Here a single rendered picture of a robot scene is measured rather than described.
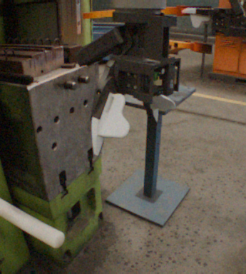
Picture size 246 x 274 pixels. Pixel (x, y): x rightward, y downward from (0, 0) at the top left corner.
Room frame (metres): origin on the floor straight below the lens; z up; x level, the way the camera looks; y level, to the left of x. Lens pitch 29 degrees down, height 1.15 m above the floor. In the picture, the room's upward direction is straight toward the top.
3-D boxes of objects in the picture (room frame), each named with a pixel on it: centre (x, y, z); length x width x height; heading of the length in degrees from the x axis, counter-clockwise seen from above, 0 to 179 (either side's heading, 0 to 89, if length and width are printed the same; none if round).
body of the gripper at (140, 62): (0.38, -0.03, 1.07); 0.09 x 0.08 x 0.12; 49
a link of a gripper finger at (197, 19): (0.83, -0.22, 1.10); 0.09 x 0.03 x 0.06; 65
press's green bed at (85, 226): (1.03, 0.43, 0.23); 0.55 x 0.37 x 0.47; 61
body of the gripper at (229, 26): (0.79, -0.32, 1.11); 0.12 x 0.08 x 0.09; 62
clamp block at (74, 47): (1.07, 0.23, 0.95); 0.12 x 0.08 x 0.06; 61
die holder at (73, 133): (1.03, 0.43, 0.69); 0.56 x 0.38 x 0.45; 61
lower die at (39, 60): (0.98, 0.45, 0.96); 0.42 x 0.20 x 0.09; 61
